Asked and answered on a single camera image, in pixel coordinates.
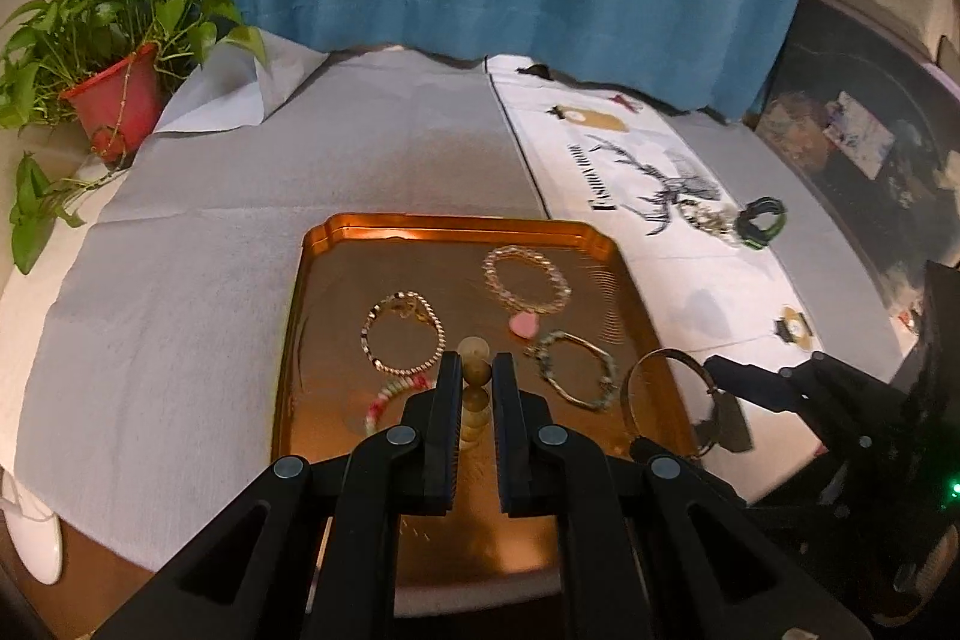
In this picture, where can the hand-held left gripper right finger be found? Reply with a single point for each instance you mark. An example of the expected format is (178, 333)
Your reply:
(510, 445)

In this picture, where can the copper metal tray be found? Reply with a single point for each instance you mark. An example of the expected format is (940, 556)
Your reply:
(352, 347)

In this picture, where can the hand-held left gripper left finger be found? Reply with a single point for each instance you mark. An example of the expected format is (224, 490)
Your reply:
(444, 437)

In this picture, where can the dark decorated board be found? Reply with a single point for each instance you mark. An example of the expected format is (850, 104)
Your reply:
(862, 197)

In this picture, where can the white card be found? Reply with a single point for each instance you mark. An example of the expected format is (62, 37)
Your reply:
(862, 130)

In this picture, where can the green leafy houseplant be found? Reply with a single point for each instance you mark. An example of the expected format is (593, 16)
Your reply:
(105, 3)

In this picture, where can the white printed table runner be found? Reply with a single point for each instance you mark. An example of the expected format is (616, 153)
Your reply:
(660, 280)

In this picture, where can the white round device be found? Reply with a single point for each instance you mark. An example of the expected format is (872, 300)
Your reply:
(34, 535)

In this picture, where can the grey table cloth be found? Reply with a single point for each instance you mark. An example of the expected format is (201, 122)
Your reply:
(187, 310)

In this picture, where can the red flower pot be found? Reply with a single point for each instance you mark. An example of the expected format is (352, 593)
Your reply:
(120, 100)

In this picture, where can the green stone bangle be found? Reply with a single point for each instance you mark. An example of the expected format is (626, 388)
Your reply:
(604, 377)

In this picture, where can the thin metal bangle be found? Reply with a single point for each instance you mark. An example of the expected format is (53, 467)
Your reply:
(628, 396)

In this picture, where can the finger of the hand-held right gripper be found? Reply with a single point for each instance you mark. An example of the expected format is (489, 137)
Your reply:
(754, 381)

